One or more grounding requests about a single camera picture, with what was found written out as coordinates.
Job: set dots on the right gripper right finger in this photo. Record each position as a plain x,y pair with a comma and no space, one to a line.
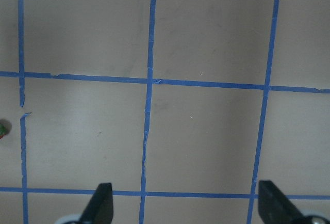
274,207

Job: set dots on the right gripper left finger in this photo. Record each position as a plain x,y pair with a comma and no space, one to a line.
100,207

